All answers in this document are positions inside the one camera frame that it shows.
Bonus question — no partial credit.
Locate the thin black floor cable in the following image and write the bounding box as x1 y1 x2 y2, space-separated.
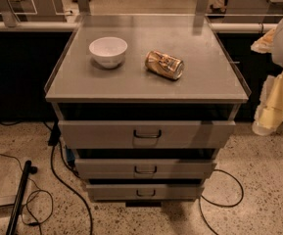
0 144 55 235

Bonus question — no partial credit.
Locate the grey middle drawer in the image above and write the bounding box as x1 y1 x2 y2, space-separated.
75 159 215 179

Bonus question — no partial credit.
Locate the thick black floor cable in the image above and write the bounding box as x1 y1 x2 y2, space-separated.
42 120 94 235

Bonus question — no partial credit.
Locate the grey drawer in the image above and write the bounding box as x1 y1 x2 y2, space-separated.
75 159 215 179
86 184 204 201
59 120 235 149

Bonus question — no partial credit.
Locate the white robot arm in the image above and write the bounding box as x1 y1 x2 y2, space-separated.
251 19 283 136

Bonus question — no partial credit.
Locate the white horizontal rail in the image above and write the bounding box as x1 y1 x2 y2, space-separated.
0 22 277 33

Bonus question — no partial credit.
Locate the black pole on floor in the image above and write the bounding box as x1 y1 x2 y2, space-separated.
6 161 32 235

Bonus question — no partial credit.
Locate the grey bottom drawer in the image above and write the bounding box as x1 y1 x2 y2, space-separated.
86 184 204 201

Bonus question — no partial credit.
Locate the grey drawer cabinet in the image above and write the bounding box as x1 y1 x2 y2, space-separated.
44 14 253 208

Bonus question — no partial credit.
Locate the grey flat floor plate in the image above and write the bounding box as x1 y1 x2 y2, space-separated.
0 169 23 208

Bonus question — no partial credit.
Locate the black cable loop right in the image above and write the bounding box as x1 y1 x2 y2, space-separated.
198 168 245 235

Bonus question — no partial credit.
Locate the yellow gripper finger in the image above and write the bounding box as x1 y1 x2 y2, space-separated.
252 71 283 136
251 28 275 54

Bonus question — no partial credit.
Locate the white ceramic bowl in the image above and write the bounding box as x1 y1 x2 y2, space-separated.
89 37 128 69

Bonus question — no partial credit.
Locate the gold crushed soda can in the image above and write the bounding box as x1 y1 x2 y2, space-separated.
145 51 184 80

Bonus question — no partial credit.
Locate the grey top drawer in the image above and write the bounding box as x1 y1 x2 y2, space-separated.
59 120 235 149

